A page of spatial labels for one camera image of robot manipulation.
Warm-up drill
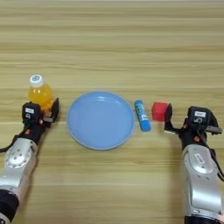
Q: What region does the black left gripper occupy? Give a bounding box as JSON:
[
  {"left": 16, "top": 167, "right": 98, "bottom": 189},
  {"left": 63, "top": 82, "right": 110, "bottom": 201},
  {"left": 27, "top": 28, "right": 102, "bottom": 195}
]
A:
[{"left": 22, "top": 97, "right": 60, "bottom": 144}]

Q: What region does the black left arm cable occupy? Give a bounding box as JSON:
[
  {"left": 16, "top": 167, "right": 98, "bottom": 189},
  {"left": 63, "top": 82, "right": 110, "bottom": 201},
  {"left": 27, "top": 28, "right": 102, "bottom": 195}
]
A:
[{"left": 0, "top": 134, "right": 19, "bottom": 154}]

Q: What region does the orange juice bottle white cap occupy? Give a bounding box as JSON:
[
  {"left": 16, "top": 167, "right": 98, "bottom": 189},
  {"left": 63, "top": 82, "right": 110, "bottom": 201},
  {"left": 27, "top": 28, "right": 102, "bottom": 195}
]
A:
[{"left": 27, "top": 73, "right": 56, "bottom": 112}]

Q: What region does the light blue round plate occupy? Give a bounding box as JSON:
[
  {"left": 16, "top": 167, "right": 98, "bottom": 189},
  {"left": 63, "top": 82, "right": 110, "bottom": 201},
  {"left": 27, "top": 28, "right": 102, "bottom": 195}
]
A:
[{"left": 66, "top": 90, "right": 136, "bottom": 151}]

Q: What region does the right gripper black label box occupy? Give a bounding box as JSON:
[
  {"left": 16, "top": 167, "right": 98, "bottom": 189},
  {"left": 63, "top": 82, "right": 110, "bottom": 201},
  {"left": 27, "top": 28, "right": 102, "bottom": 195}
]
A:
[{"left": 186, "top": 106, "right": 212, "bottom": 127}]

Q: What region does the blue glue stick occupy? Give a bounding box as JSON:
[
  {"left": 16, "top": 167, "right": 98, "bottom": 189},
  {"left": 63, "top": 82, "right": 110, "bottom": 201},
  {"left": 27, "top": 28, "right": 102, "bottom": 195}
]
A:
[{"left": 133, "top": 99, "right": 152, "bottom": 133}]

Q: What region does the red cube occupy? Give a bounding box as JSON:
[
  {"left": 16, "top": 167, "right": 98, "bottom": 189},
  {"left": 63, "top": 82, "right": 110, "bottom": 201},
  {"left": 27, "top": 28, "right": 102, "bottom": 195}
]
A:
[{"left": 150, "top": 101, "right": 170, "bottom": 123}]

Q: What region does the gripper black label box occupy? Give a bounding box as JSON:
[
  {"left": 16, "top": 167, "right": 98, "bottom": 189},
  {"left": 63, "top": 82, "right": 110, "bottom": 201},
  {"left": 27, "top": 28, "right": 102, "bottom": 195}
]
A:
[
  {"left": 186, "top": 106, "right": 212, "bottom": 127},
  {"left": 22, "top": 101, "right": 42, "bottom": 123}
]

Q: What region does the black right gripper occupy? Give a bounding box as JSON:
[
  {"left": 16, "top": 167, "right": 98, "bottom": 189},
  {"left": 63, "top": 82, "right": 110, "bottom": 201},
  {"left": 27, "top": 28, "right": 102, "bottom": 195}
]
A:
[{"left": 164, "top": 102, "right": 223, "bottom": 151}]

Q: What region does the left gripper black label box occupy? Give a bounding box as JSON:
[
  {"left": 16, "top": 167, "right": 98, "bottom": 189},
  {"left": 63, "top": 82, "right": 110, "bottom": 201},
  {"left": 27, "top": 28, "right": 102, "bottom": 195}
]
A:
[{"left": 22, "top": 101, "right": 42, "bottom": 123}]

